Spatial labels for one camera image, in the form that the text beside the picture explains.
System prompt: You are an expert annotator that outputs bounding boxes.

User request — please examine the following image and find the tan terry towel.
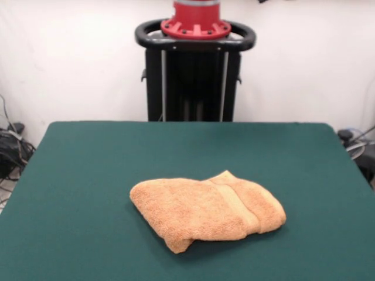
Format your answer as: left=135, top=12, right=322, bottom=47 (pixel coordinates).
left=129, top=170, right=287, bottom=254

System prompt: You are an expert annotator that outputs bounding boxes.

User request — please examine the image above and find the dark green table cloth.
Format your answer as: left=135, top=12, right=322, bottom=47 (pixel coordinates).
left=0, top=121, right=375, bottom=281

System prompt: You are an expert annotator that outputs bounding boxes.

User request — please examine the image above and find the black floor object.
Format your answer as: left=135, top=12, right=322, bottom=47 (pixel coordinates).
left=356, top=152, right=375, bottom=188

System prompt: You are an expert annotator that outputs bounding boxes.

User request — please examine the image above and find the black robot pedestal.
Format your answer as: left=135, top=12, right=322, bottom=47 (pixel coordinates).
left=134, top=19, right=257, bottom=122

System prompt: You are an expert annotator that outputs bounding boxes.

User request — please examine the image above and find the black cable bundle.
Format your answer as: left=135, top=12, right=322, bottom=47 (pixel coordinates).
left=0, top=93, right=38, bottom=182

